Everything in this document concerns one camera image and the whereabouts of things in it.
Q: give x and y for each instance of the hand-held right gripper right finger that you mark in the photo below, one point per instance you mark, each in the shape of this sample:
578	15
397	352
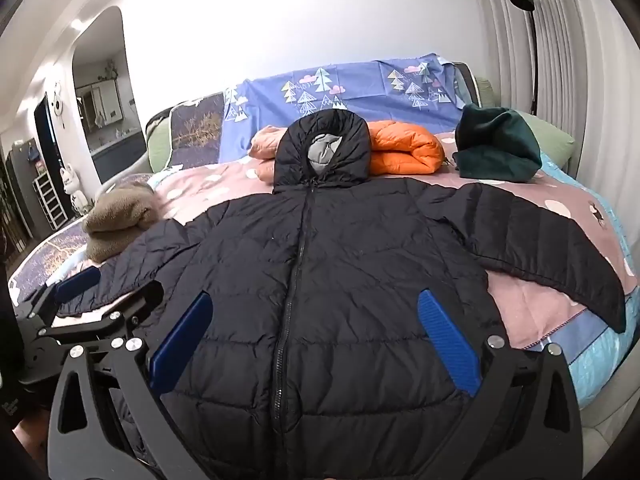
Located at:
447	340

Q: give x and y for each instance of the pink patterned bed sheet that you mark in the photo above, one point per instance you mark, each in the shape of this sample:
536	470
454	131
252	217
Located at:
525	300

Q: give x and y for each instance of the peach puffer jacket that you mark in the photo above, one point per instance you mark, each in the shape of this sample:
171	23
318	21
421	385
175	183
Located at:
265	147

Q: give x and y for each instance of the grey pleated curtain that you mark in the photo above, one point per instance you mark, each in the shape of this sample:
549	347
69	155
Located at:
590	85

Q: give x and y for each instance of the orange puffer jacket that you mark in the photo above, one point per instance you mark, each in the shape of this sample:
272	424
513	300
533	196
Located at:
405	147

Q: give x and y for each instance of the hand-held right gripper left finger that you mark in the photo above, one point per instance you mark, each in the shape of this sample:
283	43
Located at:
182	340

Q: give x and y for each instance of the dark green garment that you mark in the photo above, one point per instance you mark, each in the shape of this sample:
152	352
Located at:
495	145

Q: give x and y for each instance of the white cat figurine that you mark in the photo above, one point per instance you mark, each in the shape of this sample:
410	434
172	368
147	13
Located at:
74	195

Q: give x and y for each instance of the black hooded puffer jacket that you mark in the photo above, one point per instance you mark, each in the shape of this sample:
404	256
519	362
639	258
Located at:
325	260

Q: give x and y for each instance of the dark tall cabinet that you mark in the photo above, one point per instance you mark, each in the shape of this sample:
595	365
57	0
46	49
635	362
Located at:
20	175

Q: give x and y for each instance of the brown fleece garment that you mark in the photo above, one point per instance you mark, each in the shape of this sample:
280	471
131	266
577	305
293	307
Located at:
120	215

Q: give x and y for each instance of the white bear wall decoration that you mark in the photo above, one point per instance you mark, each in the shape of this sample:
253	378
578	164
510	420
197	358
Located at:
58	105

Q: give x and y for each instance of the grey kitchen counter cabinet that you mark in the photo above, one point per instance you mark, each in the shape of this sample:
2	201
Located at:
115	155

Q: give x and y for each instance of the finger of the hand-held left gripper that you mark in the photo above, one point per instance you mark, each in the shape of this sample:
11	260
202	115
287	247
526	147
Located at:
77	284
100	322

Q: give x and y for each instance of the blue tree print sheet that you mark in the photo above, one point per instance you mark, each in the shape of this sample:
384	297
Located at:
350	85

